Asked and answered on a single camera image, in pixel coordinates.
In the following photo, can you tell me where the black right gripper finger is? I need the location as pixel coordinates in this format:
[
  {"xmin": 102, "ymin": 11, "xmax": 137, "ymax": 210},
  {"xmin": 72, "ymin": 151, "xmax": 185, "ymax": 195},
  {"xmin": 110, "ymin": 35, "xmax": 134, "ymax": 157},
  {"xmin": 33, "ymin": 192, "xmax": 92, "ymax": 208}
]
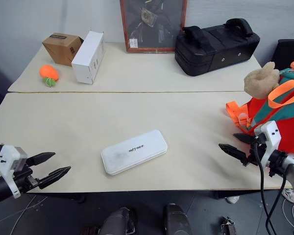
[
  {"xmin": 233, "ymin": 133, "xmax": 257, "ymax": 145},
  {"xmin": 218, "ymin": 143, "xmax": 250, "ymax": 167}
]

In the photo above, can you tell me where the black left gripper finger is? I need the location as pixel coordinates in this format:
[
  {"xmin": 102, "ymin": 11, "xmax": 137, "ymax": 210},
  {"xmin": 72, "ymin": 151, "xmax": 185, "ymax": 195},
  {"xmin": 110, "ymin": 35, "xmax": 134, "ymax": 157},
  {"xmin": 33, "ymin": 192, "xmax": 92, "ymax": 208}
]
[
  {"xmin": 38, "ymin": 165, "xmax": 72, "ymax": 190},
  {"xmin": 26, "ymin": 152, "xmax": 56, "ymax": 167}
]

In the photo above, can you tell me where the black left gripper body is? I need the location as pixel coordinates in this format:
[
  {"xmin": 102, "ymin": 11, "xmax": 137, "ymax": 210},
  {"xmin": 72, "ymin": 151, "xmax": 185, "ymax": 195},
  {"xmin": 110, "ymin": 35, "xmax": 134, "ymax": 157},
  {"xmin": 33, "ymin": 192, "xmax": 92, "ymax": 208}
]
[{"xmin": 12, "ymin": 159, "xmax": 41, "ymax": 194}]

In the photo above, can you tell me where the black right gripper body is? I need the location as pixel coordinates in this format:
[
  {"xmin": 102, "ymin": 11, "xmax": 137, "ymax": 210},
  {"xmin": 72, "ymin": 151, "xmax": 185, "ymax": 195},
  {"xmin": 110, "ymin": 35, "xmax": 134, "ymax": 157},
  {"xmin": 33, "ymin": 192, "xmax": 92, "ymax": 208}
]
[{"xmin": 245, "ymin": 135, "xmax": 269, "ymax": 167}]

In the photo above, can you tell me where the orange and teal backpack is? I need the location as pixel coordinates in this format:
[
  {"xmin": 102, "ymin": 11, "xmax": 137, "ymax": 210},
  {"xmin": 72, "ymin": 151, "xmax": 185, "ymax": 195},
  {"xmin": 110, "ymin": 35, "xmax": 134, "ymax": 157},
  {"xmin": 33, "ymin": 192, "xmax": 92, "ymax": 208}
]
[{"xmin": 226, "ymin": 61, "xmax": 294, "ymax": 157}]

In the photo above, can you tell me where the white case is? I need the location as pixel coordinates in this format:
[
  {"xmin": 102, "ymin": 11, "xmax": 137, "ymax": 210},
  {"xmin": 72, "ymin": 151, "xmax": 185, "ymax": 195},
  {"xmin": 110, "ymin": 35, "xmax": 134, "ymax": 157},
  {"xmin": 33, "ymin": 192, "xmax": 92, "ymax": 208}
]
[{"xmin": 100, "ymin": 129, "xmax": 168, "ymax": 176}]

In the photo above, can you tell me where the beige plush toy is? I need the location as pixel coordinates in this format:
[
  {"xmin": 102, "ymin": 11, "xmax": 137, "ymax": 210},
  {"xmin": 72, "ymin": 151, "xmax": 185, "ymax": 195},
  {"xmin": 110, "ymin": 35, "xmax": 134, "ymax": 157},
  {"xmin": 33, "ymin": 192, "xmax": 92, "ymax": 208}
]
[{"xmin": 244, "ymin": 62, "xmax": 280, "ymax": 100}]

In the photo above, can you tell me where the dark rounded shape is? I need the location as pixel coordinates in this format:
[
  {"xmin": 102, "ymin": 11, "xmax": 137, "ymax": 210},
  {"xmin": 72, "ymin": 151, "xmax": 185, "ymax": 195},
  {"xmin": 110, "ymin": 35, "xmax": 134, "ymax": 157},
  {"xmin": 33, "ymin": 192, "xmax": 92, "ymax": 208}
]
[
  {"xmin": 163, "ymin": 203, "xmax": 194, "ymax": 235},
  {"xmin": 98, "ymin": 207, "xmax": 138, "ymax": 235}
]

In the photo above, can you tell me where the orange plush fruit toy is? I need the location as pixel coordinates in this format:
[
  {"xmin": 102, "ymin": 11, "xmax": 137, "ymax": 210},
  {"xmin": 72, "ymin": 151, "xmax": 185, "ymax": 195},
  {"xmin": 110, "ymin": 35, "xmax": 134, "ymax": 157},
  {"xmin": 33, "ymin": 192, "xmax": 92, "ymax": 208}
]
[{"xmin": 39, "ymin": 64, "xmax": 59, "ymax": 88}]

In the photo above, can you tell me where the black carrying bag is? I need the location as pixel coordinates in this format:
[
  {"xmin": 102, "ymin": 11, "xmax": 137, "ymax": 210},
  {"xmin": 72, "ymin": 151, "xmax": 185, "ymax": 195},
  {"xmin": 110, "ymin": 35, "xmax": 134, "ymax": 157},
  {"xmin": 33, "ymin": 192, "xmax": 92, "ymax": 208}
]
[{"xmin": 174, "ymin": 18, "xmax": 261, "ymax": 77}]

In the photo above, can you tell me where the black chair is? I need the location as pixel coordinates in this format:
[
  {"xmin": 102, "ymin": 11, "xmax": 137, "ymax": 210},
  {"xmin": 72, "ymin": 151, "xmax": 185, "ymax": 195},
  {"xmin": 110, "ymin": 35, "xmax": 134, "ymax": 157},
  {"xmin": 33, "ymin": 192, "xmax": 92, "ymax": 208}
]
[{"xmin": 271, "ymin": 39, "xmax": 294, "ymax": 71}]

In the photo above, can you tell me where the white cardboard box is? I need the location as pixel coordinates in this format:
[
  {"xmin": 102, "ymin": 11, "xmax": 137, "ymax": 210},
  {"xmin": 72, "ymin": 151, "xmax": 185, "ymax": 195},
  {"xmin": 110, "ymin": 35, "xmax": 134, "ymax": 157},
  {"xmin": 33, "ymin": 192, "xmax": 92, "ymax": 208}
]
[{"xmin": 71, "ymin": 30, "xmax": 105, "ymax": 85}]

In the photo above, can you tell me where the brown cardboard box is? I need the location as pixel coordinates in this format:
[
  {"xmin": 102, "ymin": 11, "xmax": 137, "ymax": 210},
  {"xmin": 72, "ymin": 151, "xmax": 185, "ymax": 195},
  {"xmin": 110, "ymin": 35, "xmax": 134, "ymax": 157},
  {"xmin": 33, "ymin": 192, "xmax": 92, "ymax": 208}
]
[{"xmin": 42, "ymin": 32, "xmax": 84, "ymax": 67}]

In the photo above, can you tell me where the brown framed picture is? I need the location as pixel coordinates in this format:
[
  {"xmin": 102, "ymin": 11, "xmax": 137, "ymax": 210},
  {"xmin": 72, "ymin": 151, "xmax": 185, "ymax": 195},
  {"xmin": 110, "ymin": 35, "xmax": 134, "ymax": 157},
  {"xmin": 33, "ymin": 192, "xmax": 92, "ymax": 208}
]
[{"xmin": 120, "ymin": 0, "xmax": 188, "ymax": 53}]

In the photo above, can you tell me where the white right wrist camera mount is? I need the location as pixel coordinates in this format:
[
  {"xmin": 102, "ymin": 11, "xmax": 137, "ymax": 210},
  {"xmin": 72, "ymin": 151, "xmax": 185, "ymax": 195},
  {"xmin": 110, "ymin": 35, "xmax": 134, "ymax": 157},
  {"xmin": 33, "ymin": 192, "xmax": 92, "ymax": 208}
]
[{"xmin": 253, "ymin": 120, "xmax": 282, "ymax": 168}]

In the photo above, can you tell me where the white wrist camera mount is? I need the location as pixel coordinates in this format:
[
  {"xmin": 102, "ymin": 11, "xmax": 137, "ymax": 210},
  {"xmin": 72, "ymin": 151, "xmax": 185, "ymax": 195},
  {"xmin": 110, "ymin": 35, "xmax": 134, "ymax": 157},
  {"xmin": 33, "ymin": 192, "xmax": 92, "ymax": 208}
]
[
  {"xmin": 0, "ymin": 144, "xmax": 28, "ymax": 198},
  {"xmin": 253, "ymin": 120, "xmax": 282, "ymax": 168}
]

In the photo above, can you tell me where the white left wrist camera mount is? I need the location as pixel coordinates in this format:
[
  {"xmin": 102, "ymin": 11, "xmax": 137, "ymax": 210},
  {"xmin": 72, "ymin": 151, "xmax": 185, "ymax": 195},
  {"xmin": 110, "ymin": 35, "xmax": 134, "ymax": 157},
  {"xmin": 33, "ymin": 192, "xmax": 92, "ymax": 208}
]
[{"xmin": 0, "ymin": 144, "xmax": 28, "ymax": 198}]

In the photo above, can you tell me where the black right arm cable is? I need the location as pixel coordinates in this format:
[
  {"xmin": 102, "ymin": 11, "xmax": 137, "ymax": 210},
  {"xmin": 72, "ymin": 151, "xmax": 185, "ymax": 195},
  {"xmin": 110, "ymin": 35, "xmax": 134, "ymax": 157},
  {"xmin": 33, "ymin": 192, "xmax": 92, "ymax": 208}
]
[{"xmin": 253, "ymin": 141, "xmax": 289, "ymax": 235}]

